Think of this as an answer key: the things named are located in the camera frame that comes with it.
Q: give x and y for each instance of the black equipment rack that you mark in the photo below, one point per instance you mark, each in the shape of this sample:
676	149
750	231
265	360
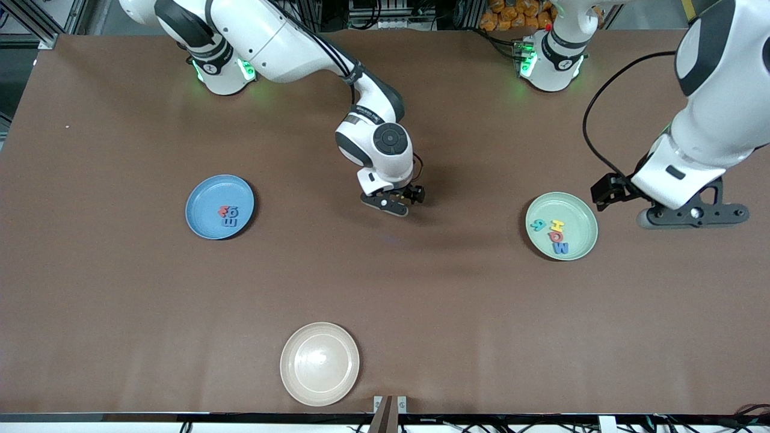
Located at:
391	12

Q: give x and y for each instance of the brown post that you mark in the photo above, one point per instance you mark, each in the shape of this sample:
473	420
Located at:
385	421

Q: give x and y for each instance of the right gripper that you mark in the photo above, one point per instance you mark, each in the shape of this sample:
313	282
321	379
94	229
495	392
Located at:
409	193

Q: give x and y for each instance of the teal foam letter R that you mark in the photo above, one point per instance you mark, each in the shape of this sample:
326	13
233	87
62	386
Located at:
537	225

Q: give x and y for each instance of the blue plate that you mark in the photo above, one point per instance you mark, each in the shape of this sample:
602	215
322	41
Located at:
207	195

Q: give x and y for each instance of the pale green plate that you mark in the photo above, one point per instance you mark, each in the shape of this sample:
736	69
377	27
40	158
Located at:
574	210

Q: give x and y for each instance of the blue foam letter E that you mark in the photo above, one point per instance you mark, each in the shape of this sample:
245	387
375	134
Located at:
230	222

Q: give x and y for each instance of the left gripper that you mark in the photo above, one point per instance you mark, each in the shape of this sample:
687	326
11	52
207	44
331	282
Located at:
624	185

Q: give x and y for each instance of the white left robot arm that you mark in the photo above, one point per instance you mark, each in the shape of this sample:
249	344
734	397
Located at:
710	132

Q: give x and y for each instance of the yellow foam letter H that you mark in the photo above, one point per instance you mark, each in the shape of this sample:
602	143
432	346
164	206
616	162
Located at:
557	225

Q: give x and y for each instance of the blue foam letter g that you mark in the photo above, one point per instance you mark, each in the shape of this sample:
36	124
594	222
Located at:
233	212

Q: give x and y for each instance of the aluminium frame profile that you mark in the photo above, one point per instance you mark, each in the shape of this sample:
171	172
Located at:
51	41

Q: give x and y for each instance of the orange packets pile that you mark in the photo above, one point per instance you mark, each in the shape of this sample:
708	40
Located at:
511	15

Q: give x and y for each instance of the blue foam letter W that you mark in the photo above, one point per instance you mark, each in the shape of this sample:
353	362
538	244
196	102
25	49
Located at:
559	248

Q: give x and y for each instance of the white power strip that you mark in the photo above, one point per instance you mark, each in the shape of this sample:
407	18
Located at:
267	12

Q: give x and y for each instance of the small grey bracket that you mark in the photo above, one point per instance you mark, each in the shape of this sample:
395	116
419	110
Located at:
378	404
402	404

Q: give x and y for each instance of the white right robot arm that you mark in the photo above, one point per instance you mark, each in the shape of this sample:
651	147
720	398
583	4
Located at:
271	42

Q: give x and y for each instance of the beige plate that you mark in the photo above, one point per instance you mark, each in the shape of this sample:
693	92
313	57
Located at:
319	364

